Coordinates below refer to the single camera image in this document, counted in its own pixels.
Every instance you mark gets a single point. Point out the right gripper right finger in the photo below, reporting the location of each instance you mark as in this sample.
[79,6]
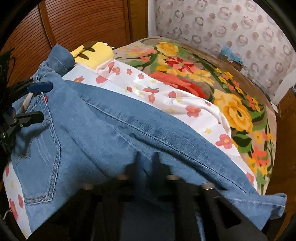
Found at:
[160,171]

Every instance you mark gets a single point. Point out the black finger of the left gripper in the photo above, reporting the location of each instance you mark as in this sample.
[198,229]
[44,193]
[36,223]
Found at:
[27,119]

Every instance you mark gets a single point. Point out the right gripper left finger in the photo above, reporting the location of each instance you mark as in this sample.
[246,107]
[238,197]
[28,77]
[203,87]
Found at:
[135,171]

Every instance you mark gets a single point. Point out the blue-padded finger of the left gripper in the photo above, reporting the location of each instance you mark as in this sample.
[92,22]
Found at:
[33,87]

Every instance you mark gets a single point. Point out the blue denim jeans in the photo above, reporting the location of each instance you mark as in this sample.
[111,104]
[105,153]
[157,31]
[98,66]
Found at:
[171,209]

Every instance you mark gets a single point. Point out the brown louvered wardrobe door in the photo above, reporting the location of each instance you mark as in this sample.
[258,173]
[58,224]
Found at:
[30,29]

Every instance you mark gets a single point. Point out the white strawberry flower sheet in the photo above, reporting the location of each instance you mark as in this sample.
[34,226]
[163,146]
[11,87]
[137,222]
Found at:
[93,127]

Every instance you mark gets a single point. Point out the floral beige blanket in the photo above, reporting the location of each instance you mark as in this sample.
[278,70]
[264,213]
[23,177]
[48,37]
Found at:
[252,121]

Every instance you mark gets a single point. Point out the blue item on box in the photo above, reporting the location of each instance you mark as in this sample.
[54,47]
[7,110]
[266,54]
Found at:
[229,57]

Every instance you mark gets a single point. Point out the patterned sheer curtain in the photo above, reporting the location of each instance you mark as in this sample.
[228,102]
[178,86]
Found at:
[248,30]

